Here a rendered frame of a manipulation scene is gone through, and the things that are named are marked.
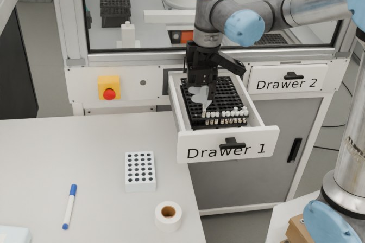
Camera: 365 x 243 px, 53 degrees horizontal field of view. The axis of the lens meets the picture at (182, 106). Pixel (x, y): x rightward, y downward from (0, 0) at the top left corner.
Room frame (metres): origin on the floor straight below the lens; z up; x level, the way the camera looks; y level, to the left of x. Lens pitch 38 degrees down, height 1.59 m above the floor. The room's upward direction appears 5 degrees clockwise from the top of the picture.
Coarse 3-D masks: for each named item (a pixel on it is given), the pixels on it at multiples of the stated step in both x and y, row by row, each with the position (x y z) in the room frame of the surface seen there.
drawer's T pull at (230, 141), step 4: (228, 140) 0.74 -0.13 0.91; (232, 140) 0.74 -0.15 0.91; (220, 144) 0.72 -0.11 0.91; (224, 144) 0.72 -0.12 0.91; (228, 144) 0.72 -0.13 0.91; (232, 144) 0.72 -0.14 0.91; (236, 144) 0.73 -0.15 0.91; (240, 144) 0.73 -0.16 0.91; (244, 144) 0.73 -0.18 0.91; (220, 148) 0.71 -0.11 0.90; (224, 148) 0.72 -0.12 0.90; (228, 148) 0.72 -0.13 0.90; (232, 148) 0.72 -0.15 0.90; (236, 148) 0.72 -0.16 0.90
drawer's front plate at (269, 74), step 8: (312, 64) 1.17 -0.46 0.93; (320, 64) 1.17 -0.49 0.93; (256, 72) 1.11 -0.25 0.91; (264, 72) 1.11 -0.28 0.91; (272, 72) 1.12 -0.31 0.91; (280, 72) 1.13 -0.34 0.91; (296, 72) 1.14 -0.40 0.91; (304, 72) 1.15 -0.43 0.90; (312, 72) 1.15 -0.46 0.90; (320, 72) 1.16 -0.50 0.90; (256, 80) 1.11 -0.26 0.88; (264, 80) 1.12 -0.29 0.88; (272, 80) 1.12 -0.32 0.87; (280, 80) 1.13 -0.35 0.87; (288, 80) 1.14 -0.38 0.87; (296, 80) 1.14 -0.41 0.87; (304, 80) 1.15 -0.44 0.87; (312, 80) 1.16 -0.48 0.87; (320, 80) 1.16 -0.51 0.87; (248, 88) 1.11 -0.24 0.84; (264, 88) 1.12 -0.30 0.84; (272, 88) 1.12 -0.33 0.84; (280, 88) 1.13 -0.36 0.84; (288, 88) 1.14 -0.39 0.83; (296, 88) 1.14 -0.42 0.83; (304, 88) 1.15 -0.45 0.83; (312, 88) 1.16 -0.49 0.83; (320, 88) 1.17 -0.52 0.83
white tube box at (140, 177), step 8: (128, 152) 0.78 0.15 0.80; (136, 152) 0.78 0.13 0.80; (144, 152) 0.78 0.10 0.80; (152, 152) 0.78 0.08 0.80; (128, 160) 0.75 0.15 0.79; (136, 160) 0.75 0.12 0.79; (144, 160) 0.75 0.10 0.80; (152, 160) 0.75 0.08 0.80; (128, 168) 0.71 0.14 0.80; (136, 168) 0.72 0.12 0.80; (144, 168) 0.72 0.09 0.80; (152, 168) 0.72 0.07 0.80; (128, 176) 0.68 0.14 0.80; (136, 176) 0.68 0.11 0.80; (144, 176) 0.69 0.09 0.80; (152, 176) 0.69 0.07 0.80; (128, 184) 0.66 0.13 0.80; (136, 184) 0.66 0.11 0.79; (144, 184) 0.66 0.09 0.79; (152, 184) 0.67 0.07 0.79; (128, 192) 0.66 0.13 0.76; (136, 192) 0.66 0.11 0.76
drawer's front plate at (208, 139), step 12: (180, 132) 0.74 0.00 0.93; (192, 132) 0.74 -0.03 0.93; (204, 132) 0.75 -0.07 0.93; (216, 132) 0.75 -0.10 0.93; (228, 132) 0.75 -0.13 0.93; (240, 132) 0.76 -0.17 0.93; (252, 132) 0.77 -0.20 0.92; (264, 132) 0.78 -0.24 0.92; (276, 132) 0.78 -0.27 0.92; (180, 144) 0.73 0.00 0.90; (192, 144) 0.73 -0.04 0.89; (204, 144) 0.74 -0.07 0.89; (216, 144) 0.75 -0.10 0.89; (252, 144) 0.77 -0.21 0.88; (180, 156) 0.73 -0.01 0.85; (192, 156) 0.73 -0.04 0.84; (204, 156) 0.74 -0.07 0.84; (216, 156) 0.75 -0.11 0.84; (228, 156) 0.76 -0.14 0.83; (240, 156) 0.76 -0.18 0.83; (252, 156) 0.77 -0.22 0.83; (264, 156) 0.78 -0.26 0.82
